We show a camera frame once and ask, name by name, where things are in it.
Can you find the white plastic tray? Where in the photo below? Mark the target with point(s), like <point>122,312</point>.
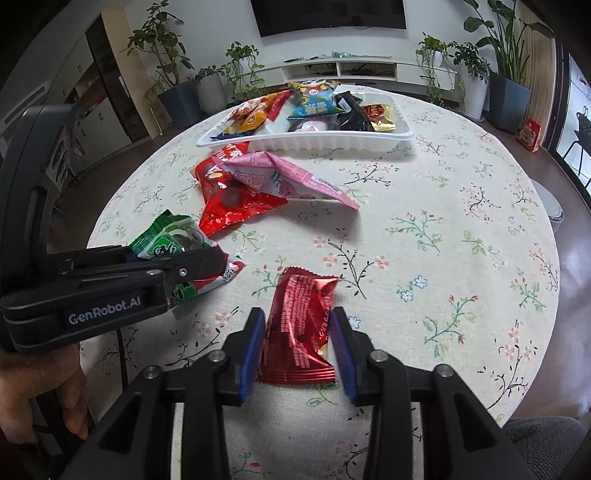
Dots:
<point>332,141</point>

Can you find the red gift bag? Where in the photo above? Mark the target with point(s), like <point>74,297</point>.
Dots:
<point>530,136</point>

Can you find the black television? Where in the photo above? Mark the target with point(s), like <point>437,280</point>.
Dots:
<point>328,16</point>

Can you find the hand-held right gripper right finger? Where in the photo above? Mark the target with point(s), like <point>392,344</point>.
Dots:
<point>344,355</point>

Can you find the floral tablecloth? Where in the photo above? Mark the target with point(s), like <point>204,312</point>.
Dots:
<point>438,184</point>

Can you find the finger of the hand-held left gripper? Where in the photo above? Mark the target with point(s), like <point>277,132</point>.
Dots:
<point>131,256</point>
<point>194,265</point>

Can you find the leafy plant in white pot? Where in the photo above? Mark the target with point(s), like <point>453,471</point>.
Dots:
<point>475,92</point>

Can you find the blue roll cake packet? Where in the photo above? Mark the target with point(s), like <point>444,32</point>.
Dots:
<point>225,134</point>

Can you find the black framed glass door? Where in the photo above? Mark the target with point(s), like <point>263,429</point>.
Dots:
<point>559,92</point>

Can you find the pink round snack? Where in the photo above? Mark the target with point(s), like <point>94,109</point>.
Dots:
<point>311,126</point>

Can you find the colourful panda snack packet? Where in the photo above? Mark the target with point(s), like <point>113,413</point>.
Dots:
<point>314,101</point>

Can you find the grey fabric chair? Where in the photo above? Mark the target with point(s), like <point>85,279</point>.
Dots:
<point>545,438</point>

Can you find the small teal object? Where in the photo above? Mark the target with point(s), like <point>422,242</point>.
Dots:
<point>344,54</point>

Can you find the red white fruit-print packet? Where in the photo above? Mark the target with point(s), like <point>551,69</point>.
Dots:
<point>244,107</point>

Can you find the plant in white ribbed pot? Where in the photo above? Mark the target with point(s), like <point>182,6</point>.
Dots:
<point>211,94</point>

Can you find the orange snack packet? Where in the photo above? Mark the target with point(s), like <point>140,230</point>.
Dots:
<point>279,102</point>

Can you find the orange apple-print packet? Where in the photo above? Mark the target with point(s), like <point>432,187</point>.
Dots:
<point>251,122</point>

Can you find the pink triangular snack packet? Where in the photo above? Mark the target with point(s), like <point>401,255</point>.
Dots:
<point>286,177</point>

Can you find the white round stool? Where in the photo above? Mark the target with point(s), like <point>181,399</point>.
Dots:
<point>551,207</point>

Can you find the person's left hand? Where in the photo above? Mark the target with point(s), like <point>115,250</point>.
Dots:
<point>37,383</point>

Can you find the tall wall cupboard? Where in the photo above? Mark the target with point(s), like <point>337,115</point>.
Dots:
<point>106,69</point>

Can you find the large plant in dark pot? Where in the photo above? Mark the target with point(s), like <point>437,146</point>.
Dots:
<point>508,101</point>

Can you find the large red snack packet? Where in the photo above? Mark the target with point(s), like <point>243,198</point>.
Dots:
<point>231,207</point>

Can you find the black snack packet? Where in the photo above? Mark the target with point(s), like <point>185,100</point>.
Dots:
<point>353,113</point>

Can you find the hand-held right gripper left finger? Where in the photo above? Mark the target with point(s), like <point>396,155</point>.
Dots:
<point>253,355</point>

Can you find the black balcony chair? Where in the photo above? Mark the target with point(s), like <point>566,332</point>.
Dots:
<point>577,134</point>

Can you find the trailing pothos plant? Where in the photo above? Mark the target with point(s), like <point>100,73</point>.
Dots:
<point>434,55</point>
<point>242,64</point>

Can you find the green snack packet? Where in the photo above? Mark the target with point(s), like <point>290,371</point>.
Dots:
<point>161,240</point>

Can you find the white TV cabinet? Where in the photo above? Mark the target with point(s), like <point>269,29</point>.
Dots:
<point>415,71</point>

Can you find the red foil snack packet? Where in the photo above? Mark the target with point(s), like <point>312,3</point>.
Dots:
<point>300,323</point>

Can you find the gold snack packet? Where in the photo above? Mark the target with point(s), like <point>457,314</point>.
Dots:
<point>379,117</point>

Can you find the tall plant in dark pot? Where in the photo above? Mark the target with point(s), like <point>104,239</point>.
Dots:
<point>178,101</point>

